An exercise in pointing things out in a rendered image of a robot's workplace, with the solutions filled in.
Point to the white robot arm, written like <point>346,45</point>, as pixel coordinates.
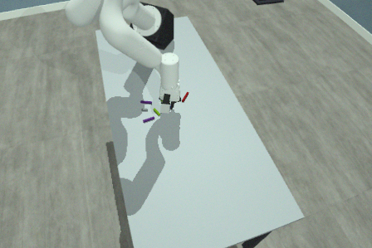
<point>122,37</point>

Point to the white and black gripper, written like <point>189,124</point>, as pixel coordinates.
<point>174,94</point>

